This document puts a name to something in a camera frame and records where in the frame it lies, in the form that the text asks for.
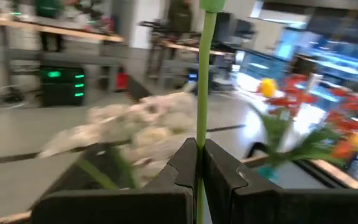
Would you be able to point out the white blossom spray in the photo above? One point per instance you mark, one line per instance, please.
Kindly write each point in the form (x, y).
(154, 133)

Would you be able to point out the black computer green lights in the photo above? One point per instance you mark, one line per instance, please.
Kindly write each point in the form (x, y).
(62, 87)

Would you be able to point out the red black device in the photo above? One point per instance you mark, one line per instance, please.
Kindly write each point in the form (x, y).
(122, 82)

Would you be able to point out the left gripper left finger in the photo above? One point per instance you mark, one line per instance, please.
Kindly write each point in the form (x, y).
(120, 208)

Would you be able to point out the grey table mat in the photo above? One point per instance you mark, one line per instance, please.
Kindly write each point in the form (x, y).
(300, 177)

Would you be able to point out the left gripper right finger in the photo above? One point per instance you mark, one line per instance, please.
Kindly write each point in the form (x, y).
(275, 208)

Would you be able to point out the black mat striped edge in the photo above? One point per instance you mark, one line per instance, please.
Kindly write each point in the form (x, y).
(138, 88)

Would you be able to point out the wooden workbench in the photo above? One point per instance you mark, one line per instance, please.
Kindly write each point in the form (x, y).
(57, 29)

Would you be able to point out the blue glass vase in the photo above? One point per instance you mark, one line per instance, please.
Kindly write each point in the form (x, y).
(267, 172)

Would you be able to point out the white artificial tulip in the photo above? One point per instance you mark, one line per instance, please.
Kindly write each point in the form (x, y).
(202, 77)

